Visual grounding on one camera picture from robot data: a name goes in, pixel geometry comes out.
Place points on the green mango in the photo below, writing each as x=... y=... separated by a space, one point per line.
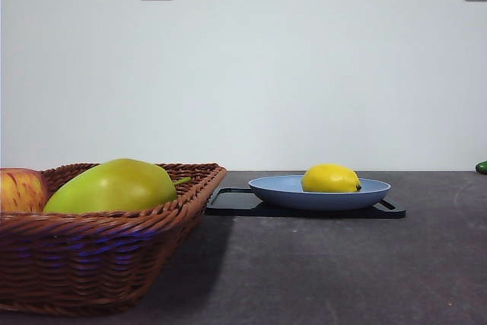
x=110 y=188

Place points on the black flat tray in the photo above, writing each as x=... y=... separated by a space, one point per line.
x=232 y=205

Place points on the red yellow apple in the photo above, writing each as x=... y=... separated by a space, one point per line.
x=19 y=190

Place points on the blue round plate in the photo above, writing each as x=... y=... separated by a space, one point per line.
x=319 y=200

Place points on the yellow lemon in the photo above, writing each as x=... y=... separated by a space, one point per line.
x=329 y=178

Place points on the dark green vegetable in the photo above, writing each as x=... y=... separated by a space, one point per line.
x=482 y=166

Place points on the brown wicker basket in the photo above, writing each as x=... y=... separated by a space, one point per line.
x=95 y=256

